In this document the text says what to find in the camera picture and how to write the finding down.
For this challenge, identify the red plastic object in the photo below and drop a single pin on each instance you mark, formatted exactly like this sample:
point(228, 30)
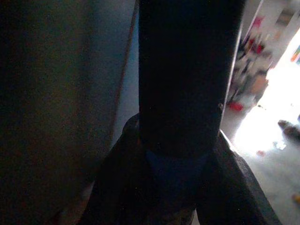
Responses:
point(235, 106)

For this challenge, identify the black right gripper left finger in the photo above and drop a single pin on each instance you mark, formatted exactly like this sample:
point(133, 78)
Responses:
point(122, 175)

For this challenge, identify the dark slipper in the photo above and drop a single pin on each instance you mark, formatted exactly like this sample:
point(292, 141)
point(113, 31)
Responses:
point(289, 129)

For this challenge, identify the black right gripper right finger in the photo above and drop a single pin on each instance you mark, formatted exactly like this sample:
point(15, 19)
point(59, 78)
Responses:
point(234, 187)

